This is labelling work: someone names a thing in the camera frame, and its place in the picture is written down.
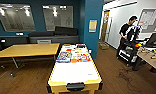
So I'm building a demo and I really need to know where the person in dark jacket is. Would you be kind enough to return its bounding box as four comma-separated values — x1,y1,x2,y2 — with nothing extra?
116,15,139,58

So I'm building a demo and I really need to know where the black case on cabinet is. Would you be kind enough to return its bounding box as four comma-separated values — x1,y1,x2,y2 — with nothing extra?
54,25,79,37

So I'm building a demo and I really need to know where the grey cabinet with white label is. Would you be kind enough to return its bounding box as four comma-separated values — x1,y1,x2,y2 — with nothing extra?
28,34,80,45

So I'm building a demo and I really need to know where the black loose cable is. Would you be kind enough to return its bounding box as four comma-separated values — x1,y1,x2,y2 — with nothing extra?
117,63,138,84

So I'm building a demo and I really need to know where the small pale wall panel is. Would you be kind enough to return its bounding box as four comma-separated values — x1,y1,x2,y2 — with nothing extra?
88,19,99,34

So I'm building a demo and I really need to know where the pale yellow item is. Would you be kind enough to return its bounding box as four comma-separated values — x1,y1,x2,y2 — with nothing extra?
75,48,86,54

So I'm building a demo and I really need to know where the red and black box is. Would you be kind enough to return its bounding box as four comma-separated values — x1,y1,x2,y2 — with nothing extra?
75,43,87,49

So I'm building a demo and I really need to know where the blue snack box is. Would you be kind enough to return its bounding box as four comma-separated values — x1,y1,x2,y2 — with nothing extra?
71,52,92,64

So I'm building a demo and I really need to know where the window in blue wall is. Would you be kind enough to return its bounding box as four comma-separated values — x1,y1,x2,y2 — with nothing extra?
0,3,37,33
42,4,75,32

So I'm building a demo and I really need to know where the low grey bench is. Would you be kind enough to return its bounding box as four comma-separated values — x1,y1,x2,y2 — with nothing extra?
0,35,30,48

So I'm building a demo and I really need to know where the small red flat lid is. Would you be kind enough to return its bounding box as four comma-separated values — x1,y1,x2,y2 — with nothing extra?
64,48,73,53

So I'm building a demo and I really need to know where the cardboard box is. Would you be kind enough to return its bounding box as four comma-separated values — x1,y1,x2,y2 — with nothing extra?
98,41,110,51

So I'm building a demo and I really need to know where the brown wooden door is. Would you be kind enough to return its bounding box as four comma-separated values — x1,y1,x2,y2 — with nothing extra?
99,9,112,43

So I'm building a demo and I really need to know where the yellow game table white top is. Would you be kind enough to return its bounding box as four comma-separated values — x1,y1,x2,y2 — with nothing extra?
46,43,104,94

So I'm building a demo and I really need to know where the framed wall board with charts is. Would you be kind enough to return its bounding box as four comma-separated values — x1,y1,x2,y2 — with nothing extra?
137,8,156,34

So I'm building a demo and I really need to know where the blue purple board game box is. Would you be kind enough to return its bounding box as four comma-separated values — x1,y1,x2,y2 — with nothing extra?
55,51,73,64

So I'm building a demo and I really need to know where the long yellow wooden table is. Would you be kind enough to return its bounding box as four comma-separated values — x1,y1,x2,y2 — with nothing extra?
0,42,61,78

